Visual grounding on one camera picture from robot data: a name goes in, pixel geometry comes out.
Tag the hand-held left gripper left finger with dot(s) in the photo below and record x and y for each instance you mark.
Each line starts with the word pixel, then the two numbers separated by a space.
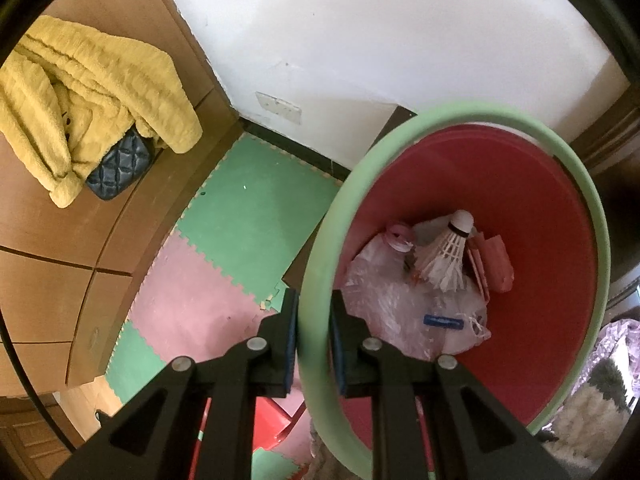
pixel 292 350

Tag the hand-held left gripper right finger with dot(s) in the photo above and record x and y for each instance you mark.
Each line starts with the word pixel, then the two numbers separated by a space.
pixel 339 350

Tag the clear bag with blue label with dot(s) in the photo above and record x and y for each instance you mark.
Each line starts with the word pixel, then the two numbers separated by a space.
pixel 442 321

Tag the small pink white cap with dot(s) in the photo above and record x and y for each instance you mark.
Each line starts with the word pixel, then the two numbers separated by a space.
pixel 398 237

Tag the white feather shuttlecock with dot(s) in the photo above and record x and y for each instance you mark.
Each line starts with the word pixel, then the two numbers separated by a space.
pixel 445 260

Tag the coral plastic case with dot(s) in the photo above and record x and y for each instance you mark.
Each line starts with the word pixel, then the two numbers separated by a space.
pixel 495 265

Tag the green-rimmed red bin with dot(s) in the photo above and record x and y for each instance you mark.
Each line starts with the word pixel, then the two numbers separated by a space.
pixel 525 185

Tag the red plastic stool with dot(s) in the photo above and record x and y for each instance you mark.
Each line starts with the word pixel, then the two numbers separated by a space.
pixel 270 420

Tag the pink plastic bag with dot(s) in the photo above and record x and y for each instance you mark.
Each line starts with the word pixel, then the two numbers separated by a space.
pixel 372 280

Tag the pink foam mat tile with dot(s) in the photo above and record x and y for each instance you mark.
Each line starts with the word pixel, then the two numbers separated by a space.
pixel 200 300

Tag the green foam mat tile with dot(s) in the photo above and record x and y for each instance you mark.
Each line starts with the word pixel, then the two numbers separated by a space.
pixel 260 210
pixel 272 465
pixel 137 365

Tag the black slipper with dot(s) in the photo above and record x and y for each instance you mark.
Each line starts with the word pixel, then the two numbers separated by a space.
pixel 104 417

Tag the light wooden wardrobe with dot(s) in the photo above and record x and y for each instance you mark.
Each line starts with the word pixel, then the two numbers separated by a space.
pixel 75 270

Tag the dark wooden nightstand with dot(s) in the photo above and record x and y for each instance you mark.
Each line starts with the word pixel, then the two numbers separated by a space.
pixel 395 125

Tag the black quilted handbag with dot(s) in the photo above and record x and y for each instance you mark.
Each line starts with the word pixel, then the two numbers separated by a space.
pixel 117 170

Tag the brown wooden door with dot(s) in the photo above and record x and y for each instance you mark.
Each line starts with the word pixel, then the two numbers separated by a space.
pixel 35 430

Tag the purple floral bedding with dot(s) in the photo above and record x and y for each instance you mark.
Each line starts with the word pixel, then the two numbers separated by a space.
pixel 622 340

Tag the yellow fleece jacket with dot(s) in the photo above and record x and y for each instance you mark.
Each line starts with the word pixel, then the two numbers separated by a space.
pixel 100 85

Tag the dark wooden bed headboard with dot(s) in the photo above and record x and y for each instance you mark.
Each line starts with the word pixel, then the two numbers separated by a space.
pixel 610 160

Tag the white wall socket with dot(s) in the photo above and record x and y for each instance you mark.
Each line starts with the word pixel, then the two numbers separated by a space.
pixel 277 107

